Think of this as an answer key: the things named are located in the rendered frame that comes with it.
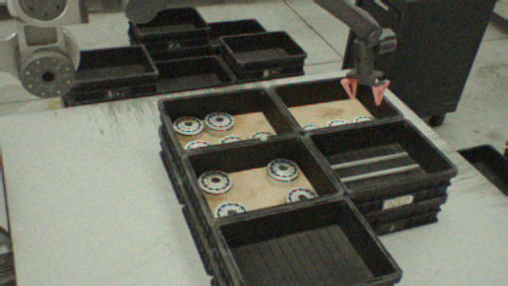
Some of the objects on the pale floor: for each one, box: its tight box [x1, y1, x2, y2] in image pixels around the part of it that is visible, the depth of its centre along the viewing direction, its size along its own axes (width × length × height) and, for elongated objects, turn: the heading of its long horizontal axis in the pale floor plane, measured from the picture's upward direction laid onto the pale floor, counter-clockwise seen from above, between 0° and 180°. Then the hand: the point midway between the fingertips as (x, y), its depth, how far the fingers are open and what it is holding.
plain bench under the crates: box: [0, 69, 508, 286], centre depth 204 cm, size 160×160×70 cm
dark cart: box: [341, 0, 497, 127], centre depth 342 cm, size 60×45×90 cm
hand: (365, 99), depth 182 cm, fingers open, 9 cm apart
